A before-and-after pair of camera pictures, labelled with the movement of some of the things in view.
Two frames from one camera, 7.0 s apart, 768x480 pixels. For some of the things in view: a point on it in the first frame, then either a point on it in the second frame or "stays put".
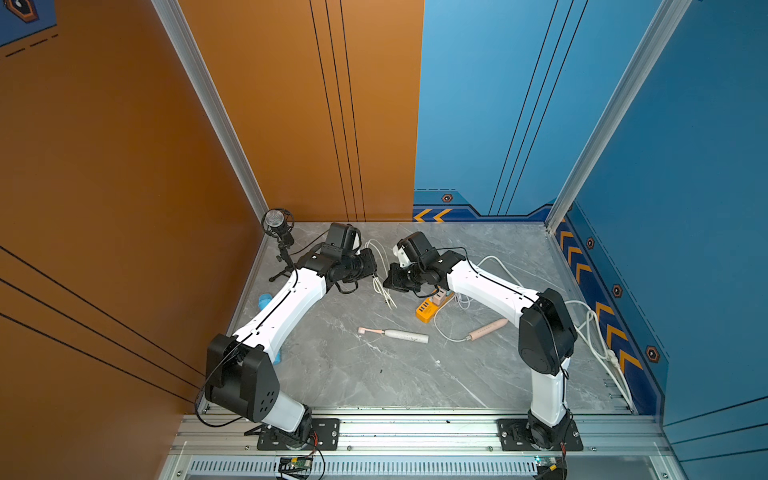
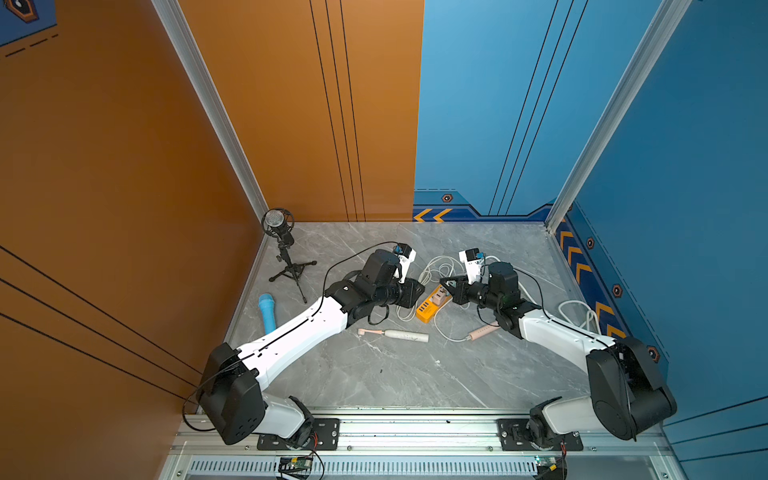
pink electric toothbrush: x=487 y=329 stays put
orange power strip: x=427 y=309 stays put
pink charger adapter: x=440 y=296 stays put
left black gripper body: x=357 y=267 → x=399 y=294
